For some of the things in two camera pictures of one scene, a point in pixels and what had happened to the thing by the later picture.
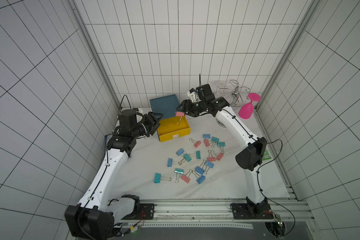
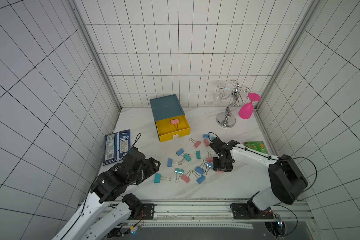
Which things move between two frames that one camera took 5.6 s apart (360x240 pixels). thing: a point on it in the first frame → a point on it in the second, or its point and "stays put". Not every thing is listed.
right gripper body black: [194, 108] → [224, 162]
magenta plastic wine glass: [246, 110] stays put
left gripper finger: [153, 130] → [145, 175]
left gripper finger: [156, 120] → [155, 165]
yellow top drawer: [172, 128] stays put
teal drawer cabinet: [166, 105] stays put
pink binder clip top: [197, 143] stays put
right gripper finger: [191, 114] → [228, 165]
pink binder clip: [180, 114] → [175, 121]
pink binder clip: [206, 142] stays put
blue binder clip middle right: [208, 165] stays put
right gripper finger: [183, 106] → [216, 164]
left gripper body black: [144, 127] → [135, 177]
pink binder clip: [211, 158] stays put
